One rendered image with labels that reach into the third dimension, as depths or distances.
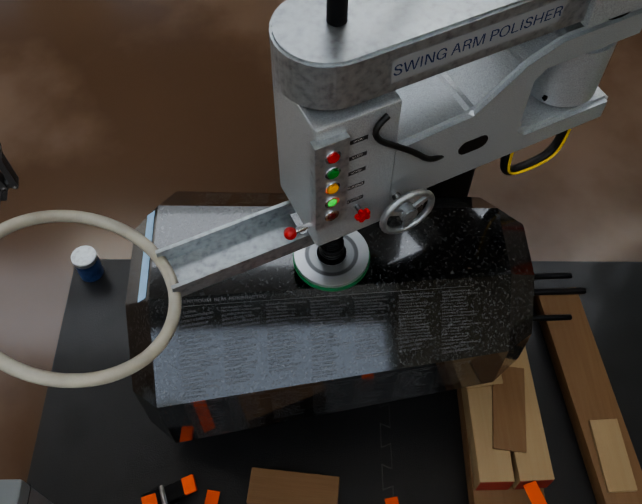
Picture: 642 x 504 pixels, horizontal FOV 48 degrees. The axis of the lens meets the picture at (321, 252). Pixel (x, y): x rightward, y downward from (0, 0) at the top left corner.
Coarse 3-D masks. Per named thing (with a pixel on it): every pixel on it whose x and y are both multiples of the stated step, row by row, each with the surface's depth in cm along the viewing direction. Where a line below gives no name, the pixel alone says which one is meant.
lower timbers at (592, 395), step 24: (552, 312) 280; (576, 312) 280; (552, 336) 274; (576, 336) 274; (552, 360) 276; (576, 360) 269; (600, 360) 269; (576, 384) 264; (600, 384) 264; (576, 408) 259; (600, 408) 259; (576, 432) 260; (624, 432) 254; (600, 480) 245
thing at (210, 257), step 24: (264, 216) 183; (288, 216) 187; (192, 240) 177; (216, 240) 181; (240, 240) 182; (264, 240) 182; (288, 240) 177; (312, 240) 181; (192, 264) 178; (216, 264) 178; (240, 264) 174; (192, 288) 173
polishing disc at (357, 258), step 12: (348, 240) 206; (360, 240) 206; (300, 252) 204; (312, 252) 204; (348, 252) 204; (360, 252) 204; (300, 264) 202; (312, 264) 202; (324, 264) 202; (348, 264) 202; (360, 264) 202; (312, 276) 199; (324, 276) 199; (336, 276) 199; (348, 276) 199; (360, 276) 201
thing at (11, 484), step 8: (0, 480) 176; (8, 480) 176; (16, 480) 176; (0, 488) 175; (8, 488) 175; (16, 488) 175; (24, 488) 177; (32, 488) 182; (0, 496) 174; (8, 496) 174; (16, 496) 174; (24, 496) 177; (32, 496) 182; (40, 496) 187
